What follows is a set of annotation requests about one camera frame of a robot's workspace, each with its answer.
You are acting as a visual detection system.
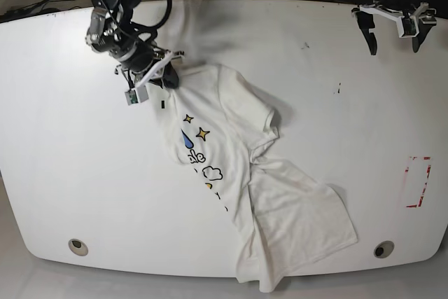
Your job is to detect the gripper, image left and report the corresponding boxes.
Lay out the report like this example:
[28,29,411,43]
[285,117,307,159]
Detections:
[112,41,180,89]

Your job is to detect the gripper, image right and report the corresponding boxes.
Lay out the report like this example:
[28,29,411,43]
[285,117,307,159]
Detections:
[356,0,434,55]

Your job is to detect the white printed T-shirt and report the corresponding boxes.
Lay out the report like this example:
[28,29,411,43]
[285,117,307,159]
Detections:
[147,64,358,293]

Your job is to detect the table cable grommet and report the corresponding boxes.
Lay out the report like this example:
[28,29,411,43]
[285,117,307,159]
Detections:
[68,239,88,256]
[374,241,395,259]

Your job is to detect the red tape rectangle marking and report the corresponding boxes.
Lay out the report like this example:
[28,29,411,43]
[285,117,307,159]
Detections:
[402,156,432,209]

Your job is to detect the left table cable grommet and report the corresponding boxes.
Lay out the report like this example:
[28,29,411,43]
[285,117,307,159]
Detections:
[68,239,88,256]

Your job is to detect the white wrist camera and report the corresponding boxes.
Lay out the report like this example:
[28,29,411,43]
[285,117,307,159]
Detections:
[125,50,185,105]
[352,2,437,38]

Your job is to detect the right table cable grommet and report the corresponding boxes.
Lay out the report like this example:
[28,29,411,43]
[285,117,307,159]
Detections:
[374,241,395,259]

